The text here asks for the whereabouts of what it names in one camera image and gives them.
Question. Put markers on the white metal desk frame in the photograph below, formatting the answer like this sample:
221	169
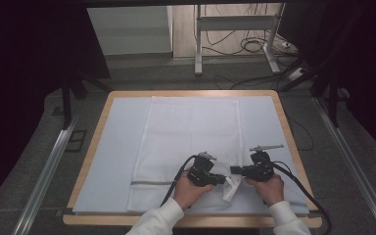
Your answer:
235	23

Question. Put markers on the aluminium floor rail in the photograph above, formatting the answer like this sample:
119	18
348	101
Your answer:
45	169
355	163

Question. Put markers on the person's left hand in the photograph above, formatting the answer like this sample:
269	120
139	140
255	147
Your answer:
186	192

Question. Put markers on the white cabinet panel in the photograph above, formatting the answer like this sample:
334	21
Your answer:
129	29

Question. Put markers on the white cloth towel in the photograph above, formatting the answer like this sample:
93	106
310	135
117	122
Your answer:
189	130

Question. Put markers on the black metal stand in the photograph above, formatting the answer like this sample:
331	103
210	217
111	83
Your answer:
68	98
333	98

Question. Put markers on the black curtain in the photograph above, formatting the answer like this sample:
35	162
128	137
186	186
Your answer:
19	81
365	65

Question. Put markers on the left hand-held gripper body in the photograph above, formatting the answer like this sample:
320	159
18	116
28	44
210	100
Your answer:
201	168

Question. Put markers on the person's right hand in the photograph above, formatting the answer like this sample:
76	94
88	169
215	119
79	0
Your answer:
269	191

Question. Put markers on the white power strip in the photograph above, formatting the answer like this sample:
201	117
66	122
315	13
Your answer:
296	73

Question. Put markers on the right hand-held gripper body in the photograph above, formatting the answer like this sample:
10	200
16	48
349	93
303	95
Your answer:
261	168

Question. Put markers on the black floor socket plate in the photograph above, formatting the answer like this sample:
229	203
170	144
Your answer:
76	140

